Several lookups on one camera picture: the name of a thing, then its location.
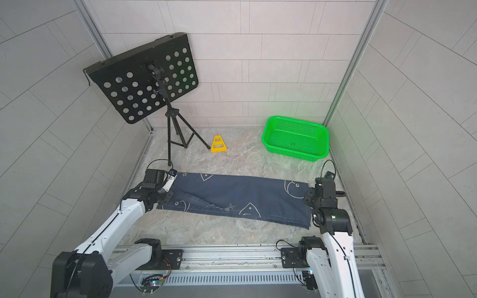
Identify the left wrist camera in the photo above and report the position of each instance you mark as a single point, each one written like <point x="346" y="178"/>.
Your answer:
<point x="170" y="179"/>

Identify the metal corner frame post right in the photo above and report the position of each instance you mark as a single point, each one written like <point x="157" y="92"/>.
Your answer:
<point x="369" y="28"/>

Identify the blue patterned pillowcase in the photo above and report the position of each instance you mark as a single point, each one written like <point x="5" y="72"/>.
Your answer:
<point x="247" y="197"/>

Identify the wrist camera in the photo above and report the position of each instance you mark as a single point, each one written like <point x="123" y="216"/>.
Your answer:
<point x="170" y="179"/>
<point x="330" y="175"/>

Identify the left base circuit board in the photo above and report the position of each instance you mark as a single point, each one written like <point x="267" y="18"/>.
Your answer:
<point x="151" y="284"/>

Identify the base circuit board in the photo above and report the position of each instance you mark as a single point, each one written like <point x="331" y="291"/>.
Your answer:
<point x="308" y="281"/>
<point x="151" y="284"/>

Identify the yellow triangular plastic block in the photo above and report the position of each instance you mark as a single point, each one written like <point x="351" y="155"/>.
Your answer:
<point x="218" y="144"/>

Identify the right base circuit board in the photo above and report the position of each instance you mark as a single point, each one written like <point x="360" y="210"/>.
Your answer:
<point x="308" y="281"/>

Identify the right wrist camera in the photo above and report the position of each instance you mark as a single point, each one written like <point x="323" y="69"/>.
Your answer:
<point x="330" y="175"/>

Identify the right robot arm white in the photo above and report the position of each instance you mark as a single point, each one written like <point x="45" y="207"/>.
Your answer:
<point x="331" y="256"/>

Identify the black music stand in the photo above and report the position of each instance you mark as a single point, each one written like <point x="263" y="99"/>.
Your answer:
<point x="148" y="78"/>

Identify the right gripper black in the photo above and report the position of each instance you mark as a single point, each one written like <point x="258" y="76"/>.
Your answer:
<point x="308" y="193"/>

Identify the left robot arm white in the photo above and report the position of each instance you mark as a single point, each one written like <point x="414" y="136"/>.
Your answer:
<point x="89" y="271"/>

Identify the green plastic basket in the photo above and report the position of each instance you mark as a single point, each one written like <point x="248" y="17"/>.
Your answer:
<point x="296" y="138"/>

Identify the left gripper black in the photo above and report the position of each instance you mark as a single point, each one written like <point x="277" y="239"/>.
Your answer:
<point x="170" y="192"/>

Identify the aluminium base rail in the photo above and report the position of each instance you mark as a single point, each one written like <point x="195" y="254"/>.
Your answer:
<point x="241" y="264"/>

